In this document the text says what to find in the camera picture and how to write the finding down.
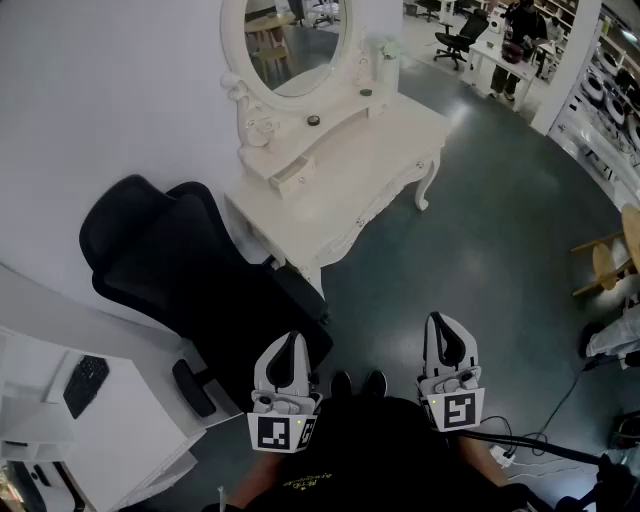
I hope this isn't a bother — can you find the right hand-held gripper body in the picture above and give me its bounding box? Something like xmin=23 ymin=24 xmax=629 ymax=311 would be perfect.
xmin=415 ymin=366 xmax=486 ymax=434

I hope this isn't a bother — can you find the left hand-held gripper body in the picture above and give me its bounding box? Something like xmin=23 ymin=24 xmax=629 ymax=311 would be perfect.
xmin=246 ymin=382 xmax=324 ymax=455

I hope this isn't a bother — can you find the white vanity dressing table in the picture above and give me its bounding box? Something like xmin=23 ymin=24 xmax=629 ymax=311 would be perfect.
xmin=219 ymin=0 xmax=451 ymax=297

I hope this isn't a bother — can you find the person's right forearm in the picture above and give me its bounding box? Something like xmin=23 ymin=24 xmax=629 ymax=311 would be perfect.
xmin=457 ymin=432 xmax=509 ymax=489

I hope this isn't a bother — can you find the person's left forearm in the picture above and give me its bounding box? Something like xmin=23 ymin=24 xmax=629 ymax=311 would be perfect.
xmin=229 ymin=447 xmax=286 ymax=509

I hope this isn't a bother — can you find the person's left black shoe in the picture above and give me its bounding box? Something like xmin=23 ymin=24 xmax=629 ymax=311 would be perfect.
xmin=329 ymin=370 xmax=354 ymax=401

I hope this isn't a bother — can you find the person's black shoe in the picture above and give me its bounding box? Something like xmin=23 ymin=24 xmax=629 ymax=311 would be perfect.
xmin=364 ymin=369 xmax=389 ymax=400
xmin=329 ymin=370 xmax=354 ymax=401

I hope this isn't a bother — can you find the person's right black shoe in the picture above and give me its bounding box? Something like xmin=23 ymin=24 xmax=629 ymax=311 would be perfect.
xmin=364 ymin=369 xmax=389 ymax=400

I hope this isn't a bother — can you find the white power strip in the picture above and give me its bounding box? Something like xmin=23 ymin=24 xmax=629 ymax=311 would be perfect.
xmin=489 ymin=443 xmax=516 ymax=470

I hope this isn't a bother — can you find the person's black shirt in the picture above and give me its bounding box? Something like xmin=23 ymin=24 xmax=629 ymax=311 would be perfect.
xmin=202 ymin=394 xmax=531 ymax=512

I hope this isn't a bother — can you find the black office chair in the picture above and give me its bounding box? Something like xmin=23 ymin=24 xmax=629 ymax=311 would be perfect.
xmin=78 ymin=173 xmax=335 ymax=419

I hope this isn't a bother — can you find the white desk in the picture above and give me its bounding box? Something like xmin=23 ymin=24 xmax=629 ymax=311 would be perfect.
xmin=0 ymin=262 xmax=207 ymax=512

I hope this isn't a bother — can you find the wooden stool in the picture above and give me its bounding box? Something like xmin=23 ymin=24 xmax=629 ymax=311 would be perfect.
xmin=570 ymin=203 xmax=640 ymax=297

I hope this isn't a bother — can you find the black keyboard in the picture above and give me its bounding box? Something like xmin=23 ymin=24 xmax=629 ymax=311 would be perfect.
xmin=62 ymin=353 xmax=111 ymax=420

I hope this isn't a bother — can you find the white black-trimmed device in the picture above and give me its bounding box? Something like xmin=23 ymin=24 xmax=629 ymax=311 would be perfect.
xmin=4 ymin=459 xmax=81 ymax=512

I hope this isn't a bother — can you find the white vase with flowers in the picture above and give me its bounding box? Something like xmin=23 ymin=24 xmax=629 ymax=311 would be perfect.
xmin=375 ymin=37 xmax=402 ymax=97

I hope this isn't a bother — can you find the white storage shelf rack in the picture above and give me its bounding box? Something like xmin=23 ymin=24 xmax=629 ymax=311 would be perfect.
xmin=547 ymin=0 xmax=640 ymax=201

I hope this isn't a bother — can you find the white background table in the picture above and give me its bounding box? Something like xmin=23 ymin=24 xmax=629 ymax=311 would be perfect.
xmin=465 ymin=38 xmax=544 ymax=112

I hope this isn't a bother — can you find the black mesh background chair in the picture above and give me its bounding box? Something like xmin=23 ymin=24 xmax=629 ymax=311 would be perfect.
xmin=432 ymin=8 xmax=490 ymax=72

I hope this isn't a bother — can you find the white framed oval mirror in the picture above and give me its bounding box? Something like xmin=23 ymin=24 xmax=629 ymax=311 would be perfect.
xmin=219 ymin=0 xmax=372 ymax=115

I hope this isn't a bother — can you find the thick black gripper cable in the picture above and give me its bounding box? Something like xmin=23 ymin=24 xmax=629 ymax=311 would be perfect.
xmin=459 ymin=429 xmax=640 ymax=481

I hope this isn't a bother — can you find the thin black floor cable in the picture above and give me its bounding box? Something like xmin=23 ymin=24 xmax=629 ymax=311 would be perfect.
xmin=479 ymin=357 xmax=601 ymax=457

